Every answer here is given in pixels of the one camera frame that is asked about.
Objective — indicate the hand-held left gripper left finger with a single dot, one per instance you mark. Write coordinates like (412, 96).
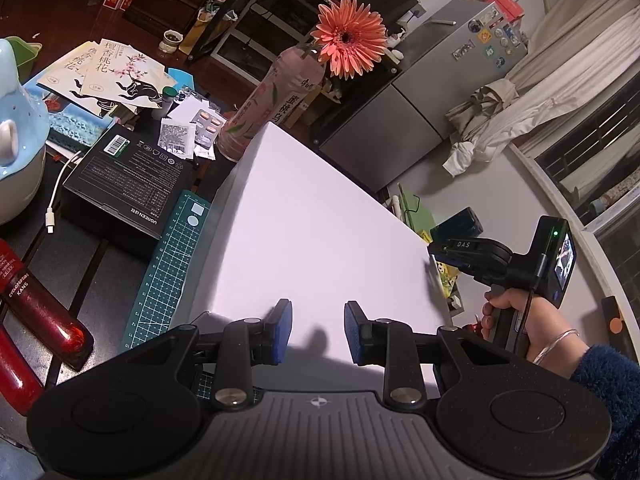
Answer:
(284, 332)

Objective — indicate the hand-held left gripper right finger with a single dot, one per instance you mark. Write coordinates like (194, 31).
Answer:
(352, 332)

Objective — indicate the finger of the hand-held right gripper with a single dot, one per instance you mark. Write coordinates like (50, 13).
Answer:
(446, 261)

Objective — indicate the white box lid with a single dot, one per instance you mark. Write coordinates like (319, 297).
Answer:
(310, 240)

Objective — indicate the person's right forearm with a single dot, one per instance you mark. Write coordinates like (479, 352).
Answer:
(610, 400)

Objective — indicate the black slatted desktop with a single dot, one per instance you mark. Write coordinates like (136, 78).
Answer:
(100, 272)

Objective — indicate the person's right hand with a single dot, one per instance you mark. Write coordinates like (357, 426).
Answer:
(542, 332)

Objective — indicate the yellow tissue pack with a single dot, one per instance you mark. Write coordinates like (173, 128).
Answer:
(447, 284)

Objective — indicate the green cutting mat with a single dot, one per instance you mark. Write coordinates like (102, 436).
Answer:
(170, 270)

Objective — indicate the beige hanging coat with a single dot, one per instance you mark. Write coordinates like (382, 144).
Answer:
(480, 105)

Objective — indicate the window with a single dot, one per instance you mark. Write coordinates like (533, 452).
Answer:
(600, 135)

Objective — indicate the white curtain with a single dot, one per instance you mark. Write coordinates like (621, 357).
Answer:
(575, 75)

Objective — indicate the silver refrigerator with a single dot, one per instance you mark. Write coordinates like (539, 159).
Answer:
(440, 60)

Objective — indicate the black product box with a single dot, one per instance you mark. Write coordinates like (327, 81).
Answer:
(130, 185)

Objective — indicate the white printed sachet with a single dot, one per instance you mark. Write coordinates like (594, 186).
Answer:
(176, 139)

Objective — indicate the pill blister pack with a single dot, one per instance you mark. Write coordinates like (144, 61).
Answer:
(207, 122)

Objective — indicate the pink drink bottle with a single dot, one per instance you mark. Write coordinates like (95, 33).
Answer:
(260, 105)

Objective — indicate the red cosmetic bottle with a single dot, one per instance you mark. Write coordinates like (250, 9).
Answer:
(45, 310)
(17, 375)

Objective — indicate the pink gerbera flower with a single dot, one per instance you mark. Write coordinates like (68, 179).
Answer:
(347, 37)

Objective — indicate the red box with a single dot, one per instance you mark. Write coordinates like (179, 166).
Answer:
(505, 4)

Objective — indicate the small dark cap bottle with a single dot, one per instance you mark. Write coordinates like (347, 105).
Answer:
(169, 102)

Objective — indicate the teal card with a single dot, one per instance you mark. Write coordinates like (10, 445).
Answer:
(181, 79)

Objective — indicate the blue picture book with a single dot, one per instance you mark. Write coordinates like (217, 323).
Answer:
(70, 121)

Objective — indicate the blossom print paper packet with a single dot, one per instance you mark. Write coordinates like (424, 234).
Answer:
(65, 72)
(125, 65)

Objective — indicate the small white plant pot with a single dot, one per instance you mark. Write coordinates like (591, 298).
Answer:
(171, 40)

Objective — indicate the blue white mountain jar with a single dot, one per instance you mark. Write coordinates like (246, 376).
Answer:
(20, 135)

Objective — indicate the dark computer desk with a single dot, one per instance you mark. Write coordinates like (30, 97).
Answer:
(235, 5)

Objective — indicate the green plastic bin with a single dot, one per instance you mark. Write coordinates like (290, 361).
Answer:
(25, 55)

